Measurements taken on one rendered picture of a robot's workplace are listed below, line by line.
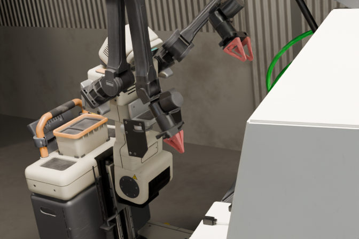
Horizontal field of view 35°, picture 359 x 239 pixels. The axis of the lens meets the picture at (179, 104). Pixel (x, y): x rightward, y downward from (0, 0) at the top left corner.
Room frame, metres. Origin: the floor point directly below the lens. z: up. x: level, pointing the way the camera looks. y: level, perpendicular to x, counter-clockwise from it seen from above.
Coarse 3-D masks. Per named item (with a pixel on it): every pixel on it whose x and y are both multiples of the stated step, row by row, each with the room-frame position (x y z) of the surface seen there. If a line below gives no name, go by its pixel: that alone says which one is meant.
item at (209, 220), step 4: (208, 216) 1.39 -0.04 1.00; (204, 220) 1.38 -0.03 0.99; (208, 220) 1.37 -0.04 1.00; (212, 220) 1.37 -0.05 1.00; (216, 220) 1.37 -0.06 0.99; (204, 224) 1.38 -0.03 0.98; (208, 224) 1.37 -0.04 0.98; (212, 224) 1.37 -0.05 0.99; (220, 224) 1.37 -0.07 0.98; (224, 224) 1.37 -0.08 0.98; (228, 224) 1.36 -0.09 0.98
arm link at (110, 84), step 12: (108, 0) 1.94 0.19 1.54; (120, 0) 1.94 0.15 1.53; (108, 12) 1.95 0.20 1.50; (120, 12) 1.94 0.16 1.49; (108, 24) 1.96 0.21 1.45; (120, 24) 1.94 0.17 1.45; (108, 36) 1.96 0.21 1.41; (120, 36) 1.95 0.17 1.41; (108, 48) 1.97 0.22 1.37; (120, 48) 1.95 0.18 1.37; (108, 60) 1.97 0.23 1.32; (120, 60) 1.95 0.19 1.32; (108, 72) 1.94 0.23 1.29; (120, 72) 1.95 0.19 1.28; (108, 84) 1.95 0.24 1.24; (120, 84) 1.94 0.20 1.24; (132, 84) 2.01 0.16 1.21
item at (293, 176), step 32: (320, 32) 1.14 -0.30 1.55; (352, 32) 1.10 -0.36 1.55; (320, 64) 0.92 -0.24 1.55; (352, 64) 0.90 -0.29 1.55; (288, 96) 0.79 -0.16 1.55; (320, 96) 0.77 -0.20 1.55; (352, 96) 0.76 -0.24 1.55; (256, 128) 0.71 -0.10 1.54; (288, 128) 0.69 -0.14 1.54; (320, 128) 0.68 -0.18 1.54; (352, 128) 0.66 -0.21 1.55; (256, 160) 0.71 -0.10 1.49; (288, 160) 0.69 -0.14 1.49; (320, 160) 0.68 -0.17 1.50; (352, 160) 0.66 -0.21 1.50; (256, 192) 0.72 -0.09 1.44; (288, 192) 0.70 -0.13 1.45; (320, 192) 0.68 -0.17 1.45; (352, 192) 0.66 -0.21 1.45; (256, 224) 0.72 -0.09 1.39; (288, 224) 0.70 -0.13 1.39; (320, 224) 0.68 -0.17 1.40; (352, 224) 0.66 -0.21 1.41
